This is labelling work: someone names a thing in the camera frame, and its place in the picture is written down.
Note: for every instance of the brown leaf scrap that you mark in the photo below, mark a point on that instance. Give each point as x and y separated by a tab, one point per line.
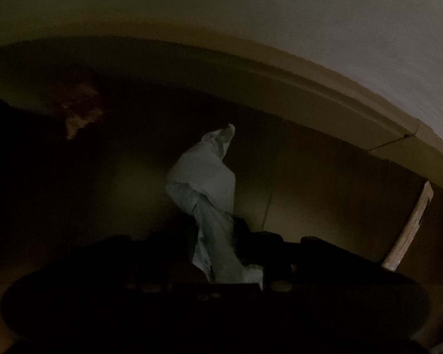
81	108

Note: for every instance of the white paper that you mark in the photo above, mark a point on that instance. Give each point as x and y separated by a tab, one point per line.
201	185

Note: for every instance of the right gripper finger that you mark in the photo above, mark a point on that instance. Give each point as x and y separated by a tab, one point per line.
285	266

